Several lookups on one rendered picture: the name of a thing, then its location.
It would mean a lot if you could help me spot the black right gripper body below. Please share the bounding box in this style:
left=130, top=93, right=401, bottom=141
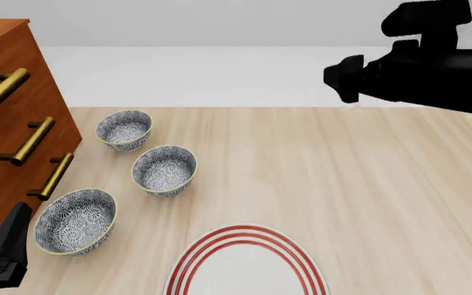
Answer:
left=322, top=54, right=367, bottom=104

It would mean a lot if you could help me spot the white plate with red rings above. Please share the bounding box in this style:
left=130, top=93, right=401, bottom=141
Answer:
left=162, top=223, right=330, bottom=295

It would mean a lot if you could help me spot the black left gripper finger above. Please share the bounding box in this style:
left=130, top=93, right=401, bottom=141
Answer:
left=0, top=201, right=34, bottom=263

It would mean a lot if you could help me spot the wooden cabinet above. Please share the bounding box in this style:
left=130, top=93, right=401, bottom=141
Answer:
left=0, top=18, right=84, bottom=266

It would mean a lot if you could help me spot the brass drawer handle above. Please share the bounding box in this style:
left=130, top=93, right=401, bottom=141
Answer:
left=0, top=67, right=31, bottom=118
left=0, top=116, right=57, bottom=167
left=25, top=152, right=75, bottom=202

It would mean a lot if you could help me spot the patterned black white bowl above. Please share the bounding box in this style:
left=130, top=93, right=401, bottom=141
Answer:
left=95, top=110, right=153, bottom=152
left=34, top=188, right=118, bottom=257
left=131, top=145, right=198, bottom=198

